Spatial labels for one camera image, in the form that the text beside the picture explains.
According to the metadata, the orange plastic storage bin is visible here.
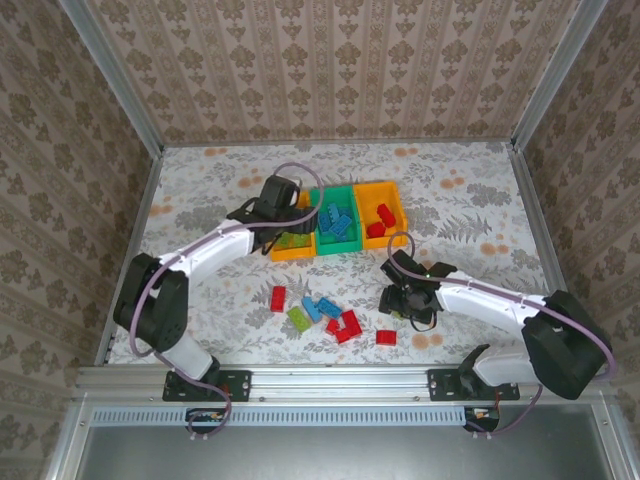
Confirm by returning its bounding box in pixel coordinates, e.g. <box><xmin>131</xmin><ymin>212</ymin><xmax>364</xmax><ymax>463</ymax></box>
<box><xmin>353</xmin><ymin>181</ymin><xmax>409</xmax><ymax>250</ymax></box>
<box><xmin>269</xmin><ymin>190</ymin><xmax>320</xmax><ymax>262</ymax></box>

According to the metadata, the green plastic storage bin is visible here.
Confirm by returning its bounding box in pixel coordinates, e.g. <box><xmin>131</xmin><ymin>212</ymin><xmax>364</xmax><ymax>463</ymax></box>
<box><xmin>308</xmin><ymin>187</ymin><xmax>363</xmax><ymax>256</ymax></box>

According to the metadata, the floral patterned table mat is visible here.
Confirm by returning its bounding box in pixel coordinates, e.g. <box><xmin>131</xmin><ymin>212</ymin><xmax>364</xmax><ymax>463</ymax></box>
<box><xmin>107</xmin><ymin>142</ymin><xmax>581</xmax><ymax>366</ymax></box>

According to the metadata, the black power connector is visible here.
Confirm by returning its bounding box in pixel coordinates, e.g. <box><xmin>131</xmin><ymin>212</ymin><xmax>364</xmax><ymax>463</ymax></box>
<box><xmin>463</xmin><ymin>405</ymin><xmax>501</xmax><ymax>432</ymax></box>
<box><xmin>185</xmin><ymin>407</ymin><xmax>227</xmax><ymax>426</ymax></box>

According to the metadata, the grey metal panel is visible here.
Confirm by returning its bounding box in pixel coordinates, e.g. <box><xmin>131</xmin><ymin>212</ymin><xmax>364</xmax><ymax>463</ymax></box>
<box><xmin>74</xmin><ymin>403</ymin><xmax>616</xmax><ymax>480</ymax></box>

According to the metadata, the thin aluminium rail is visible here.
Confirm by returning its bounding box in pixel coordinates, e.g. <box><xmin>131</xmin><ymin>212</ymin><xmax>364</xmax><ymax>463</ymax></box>
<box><xmin>162</xmin><ymin>139</ymin><xmax>514</xmax><ymax>148</ymax></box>

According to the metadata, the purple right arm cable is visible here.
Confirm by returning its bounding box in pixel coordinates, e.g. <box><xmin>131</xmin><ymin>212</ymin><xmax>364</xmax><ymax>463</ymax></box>
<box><xmin>387</xmin><ymin>230</ymin><xmax>617</xmax><ymax>437</ymax></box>

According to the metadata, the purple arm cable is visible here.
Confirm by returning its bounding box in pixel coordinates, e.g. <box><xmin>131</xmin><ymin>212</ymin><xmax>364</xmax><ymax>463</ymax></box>
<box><xmin>128</xmin><ymin>162</ymin><xmax>324</xmax><ymax>444</ymax></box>
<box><xmin>387</xmin><ymin>230</ymin><xmax>617</xmax><ymax>437</ymax></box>

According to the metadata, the aluminium frame beam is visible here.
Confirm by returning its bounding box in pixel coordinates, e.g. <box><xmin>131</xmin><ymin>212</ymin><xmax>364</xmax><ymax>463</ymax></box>
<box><xmin>74</xmin><ymin>363</ymin><xmax>614</xmax><ymax>401</ymax></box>

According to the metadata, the aluminium side rail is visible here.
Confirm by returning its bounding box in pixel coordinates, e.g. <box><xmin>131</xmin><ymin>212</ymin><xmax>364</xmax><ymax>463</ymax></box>
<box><xmin>509</xmin><ymin>142</ymin><xmax>571</xmax><ymax>301</ymax></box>
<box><xmin>92</xmin><ymin>147</ymin><xmax>166</xmax><ymax>369</ymax></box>

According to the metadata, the grey slotted cable duct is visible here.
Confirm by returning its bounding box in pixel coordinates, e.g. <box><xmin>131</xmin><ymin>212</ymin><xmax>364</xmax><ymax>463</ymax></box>
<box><xmin>91</xmin><ymin>405</ymin><xmax>474</xmax><ymax>427</ymax></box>

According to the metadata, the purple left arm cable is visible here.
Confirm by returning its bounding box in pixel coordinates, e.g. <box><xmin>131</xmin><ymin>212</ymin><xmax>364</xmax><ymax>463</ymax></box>
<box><xmin>128</xmin><ymin>162</ymin><xmax>324</xmax><ymax>444</ymax></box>

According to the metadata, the aluminium frame post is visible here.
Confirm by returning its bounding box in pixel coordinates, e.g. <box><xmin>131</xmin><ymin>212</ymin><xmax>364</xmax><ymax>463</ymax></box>
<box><xmin>57</xmin><ymin>0</ymin><xmax>166</xmax><ymax>156</ymax></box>
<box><xmin>509</xmin><ymin>0</ymin><xmax>609</xmax><ymax>151</ymax></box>

